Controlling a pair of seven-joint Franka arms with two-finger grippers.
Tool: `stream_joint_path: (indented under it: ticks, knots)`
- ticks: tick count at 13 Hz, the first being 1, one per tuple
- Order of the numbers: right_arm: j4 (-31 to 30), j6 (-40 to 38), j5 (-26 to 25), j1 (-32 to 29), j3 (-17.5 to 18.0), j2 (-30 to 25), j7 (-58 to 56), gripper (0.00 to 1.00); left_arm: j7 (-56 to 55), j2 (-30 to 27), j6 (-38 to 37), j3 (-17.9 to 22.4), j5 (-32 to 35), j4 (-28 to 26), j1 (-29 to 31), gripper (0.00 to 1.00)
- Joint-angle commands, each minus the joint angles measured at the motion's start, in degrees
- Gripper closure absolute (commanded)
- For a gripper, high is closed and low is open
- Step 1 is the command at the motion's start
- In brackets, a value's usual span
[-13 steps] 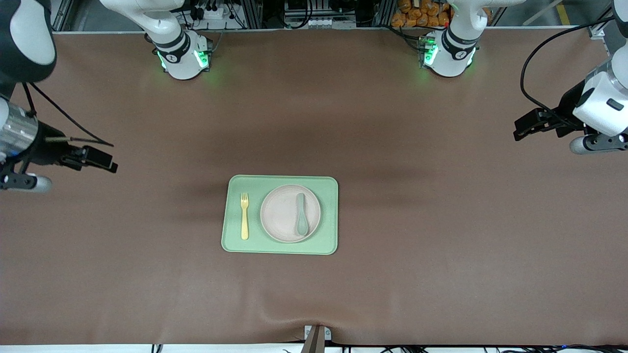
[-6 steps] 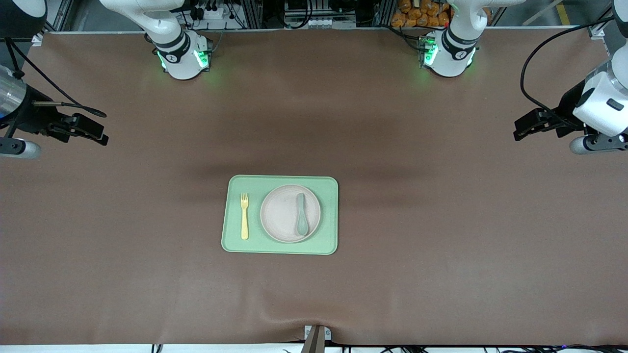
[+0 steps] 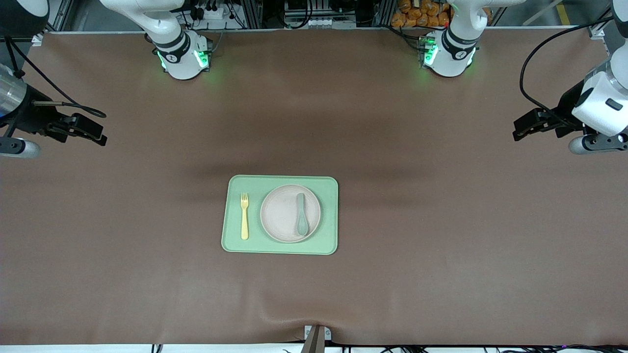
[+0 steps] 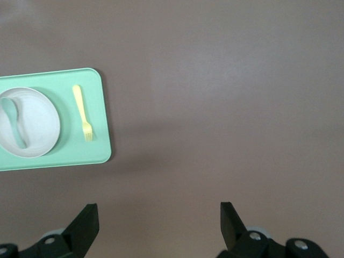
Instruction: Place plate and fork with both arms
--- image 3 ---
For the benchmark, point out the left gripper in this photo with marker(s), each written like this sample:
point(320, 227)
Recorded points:
point(568, 109)

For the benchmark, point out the light green rectangular tray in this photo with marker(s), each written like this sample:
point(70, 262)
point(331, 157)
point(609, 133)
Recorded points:
point(230, 245)

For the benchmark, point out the beige round plate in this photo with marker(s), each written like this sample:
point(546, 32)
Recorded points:
point(279, 215)

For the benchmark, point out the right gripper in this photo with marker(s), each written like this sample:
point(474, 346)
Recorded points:
point(30, 119)

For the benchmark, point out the orange toy food pile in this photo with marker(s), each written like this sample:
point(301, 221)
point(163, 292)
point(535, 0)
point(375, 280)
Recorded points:
point(417, 17)

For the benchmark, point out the table edge clamp bracket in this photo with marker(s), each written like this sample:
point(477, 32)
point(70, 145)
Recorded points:
point(316, 340)

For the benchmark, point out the brown table mat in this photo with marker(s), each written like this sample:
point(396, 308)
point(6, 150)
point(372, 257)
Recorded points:
point(147, 269)

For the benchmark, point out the white connector block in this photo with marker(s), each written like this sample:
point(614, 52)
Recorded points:
point(319, 22)

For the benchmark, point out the aluminium frame post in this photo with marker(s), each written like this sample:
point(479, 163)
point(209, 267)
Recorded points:
point(381, 12)
point(252, 12)

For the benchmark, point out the yellow plastic fork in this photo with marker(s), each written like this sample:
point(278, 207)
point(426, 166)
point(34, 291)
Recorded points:
point(244, 225)

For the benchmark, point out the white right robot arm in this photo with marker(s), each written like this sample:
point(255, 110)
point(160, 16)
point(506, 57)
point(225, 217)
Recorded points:
point(176, 54)

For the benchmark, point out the white power strip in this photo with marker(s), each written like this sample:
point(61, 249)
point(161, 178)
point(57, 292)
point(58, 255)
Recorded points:
point(216, 14)

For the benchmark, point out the metal table corner bracket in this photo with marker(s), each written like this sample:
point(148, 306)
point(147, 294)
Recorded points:
point(596, 32)
point(37, 40)

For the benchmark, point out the green plastic spoon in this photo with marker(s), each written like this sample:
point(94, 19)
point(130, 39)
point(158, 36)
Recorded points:
point(301, 226)

